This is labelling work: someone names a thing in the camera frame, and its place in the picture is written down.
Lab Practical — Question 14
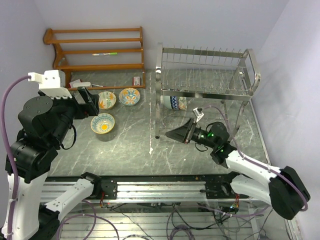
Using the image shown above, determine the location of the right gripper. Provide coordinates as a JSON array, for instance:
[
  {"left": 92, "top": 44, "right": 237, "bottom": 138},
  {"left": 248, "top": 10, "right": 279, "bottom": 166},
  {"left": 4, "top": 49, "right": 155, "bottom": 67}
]
[{"left": 165, "top": 117, "right": 217, "bottom": 149}]

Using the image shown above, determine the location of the orange flower green bowl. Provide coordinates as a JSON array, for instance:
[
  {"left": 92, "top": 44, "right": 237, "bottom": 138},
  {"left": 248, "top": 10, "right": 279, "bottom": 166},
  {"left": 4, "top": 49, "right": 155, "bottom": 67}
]
[{"left": 178, "top": 96, "right": 188, "bottom": 111}]

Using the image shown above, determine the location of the red pattern blue zigzag bowl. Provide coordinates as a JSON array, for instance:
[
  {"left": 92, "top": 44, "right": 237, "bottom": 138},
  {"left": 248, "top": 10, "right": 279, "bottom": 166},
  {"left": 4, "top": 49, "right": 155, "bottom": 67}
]
[{"left": 170, "top": 96, "right": 180, "bottom": 110}]

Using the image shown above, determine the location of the teal dotted grey bowl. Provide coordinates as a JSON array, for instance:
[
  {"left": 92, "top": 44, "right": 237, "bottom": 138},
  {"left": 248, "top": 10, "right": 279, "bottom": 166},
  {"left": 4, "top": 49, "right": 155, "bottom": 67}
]
[{"left": 160, "top": 95, "right": 172, "bottom": 110}]

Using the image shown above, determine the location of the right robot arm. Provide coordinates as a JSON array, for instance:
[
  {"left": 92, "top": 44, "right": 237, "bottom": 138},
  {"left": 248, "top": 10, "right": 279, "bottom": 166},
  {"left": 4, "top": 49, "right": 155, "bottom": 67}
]
[{"left": 165, "top": 118, "right": 311, "bottom": 220}]

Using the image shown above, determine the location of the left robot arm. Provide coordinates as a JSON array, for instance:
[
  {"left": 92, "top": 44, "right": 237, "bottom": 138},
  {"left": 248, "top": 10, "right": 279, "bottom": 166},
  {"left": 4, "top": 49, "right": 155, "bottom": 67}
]
[{"left": 0, "top": 87, "right": 111, "bottom": 240}]

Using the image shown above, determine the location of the wooden shelf rack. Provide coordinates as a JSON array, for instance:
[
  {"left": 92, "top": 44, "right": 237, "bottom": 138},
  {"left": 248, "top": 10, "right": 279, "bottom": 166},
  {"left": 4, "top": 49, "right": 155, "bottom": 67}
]
[{"left": 43, "top": 26, "right": 146, "bottom": 91}]

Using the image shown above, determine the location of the steel dish rack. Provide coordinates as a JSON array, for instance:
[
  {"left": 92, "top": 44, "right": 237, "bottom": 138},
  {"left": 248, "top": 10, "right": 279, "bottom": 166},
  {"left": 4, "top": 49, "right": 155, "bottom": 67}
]
[{"left": 155, "top": 42, "right": 261, "bottom": 139}]

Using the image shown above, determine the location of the white eraser case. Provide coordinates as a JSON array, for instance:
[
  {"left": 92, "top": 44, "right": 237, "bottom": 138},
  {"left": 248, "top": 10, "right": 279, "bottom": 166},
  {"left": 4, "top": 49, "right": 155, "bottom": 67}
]
[{"left": 73, "top": 82, "right": 92, "bottom": 88}]

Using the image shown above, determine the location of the orange leaf pattern bowl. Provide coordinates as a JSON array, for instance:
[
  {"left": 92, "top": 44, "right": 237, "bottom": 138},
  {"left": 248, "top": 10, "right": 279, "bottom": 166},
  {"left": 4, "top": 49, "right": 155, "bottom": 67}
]
[{"left": 98, "top": 91, "right": 117, "bottom": 110}]

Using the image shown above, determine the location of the yellow sun blue bowl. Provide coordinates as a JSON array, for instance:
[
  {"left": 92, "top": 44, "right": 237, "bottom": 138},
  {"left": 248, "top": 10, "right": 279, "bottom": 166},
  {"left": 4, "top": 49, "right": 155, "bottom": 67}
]
[{"left": 90, "top": 113, "right": 116, "bottom": 135}]

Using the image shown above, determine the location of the blue orange floral bowl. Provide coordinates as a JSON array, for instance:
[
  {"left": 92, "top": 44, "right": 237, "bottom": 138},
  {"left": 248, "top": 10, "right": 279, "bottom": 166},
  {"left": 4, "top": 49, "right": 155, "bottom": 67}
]
[{"left": 118, "top": 88, "right": 141, "bottom": 107}]

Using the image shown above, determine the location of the small red white box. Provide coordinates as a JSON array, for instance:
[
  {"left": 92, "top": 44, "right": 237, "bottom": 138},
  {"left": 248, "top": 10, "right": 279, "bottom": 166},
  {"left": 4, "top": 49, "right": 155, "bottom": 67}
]
[{"left": 132, "top": 76, "right": 141, "bottom": 86}]

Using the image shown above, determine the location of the green capped marker pen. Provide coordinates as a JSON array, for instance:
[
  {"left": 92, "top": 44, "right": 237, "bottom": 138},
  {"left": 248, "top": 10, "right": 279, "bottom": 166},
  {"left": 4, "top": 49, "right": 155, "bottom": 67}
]
[{"left": 92, "top": 52, "right": 118, "bottom": 57}]

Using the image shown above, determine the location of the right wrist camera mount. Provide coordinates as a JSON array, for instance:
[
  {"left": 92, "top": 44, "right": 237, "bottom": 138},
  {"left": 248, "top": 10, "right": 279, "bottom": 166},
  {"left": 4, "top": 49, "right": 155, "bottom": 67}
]
[{"left": 192, "top": 107, "right": 204, "bottom": 123}]

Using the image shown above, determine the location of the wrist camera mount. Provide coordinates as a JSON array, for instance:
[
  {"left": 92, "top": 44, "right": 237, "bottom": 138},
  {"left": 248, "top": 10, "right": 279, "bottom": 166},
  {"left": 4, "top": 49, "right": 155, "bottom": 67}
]
[
  {"left": 192, "top": 107, "right": 204, "bottom": 123},
  {"left": 28, "top": 70, "right": 72, "bottom": 99}
]

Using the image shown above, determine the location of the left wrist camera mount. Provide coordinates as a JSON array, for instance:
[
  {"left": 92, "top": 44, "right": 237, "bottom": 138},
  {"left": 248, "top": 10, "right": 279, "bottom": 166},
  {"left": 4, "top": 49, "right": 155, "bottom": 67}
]
[{"left": 28, "top": 70, "right": 72, "bottom": 99}]

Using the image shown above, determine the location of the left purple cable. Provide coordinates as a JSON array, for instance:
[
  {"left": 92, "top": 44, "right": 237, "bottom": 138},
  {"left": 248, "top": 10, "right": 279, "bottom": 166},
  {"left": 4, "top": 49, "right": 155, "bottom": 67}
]
[{"left": 0, "top": 76, "right": 33, "bottom": 240}]

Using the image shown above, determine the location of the aluminium rail frame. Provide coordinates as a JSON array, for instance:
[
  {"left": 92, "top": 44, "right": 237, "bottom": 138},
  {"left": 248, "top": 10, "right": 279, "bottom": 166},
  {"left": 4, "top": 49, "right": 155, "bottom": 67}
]
[{"left": 56, "top": 172, "right": 301, "bottom": 240}]

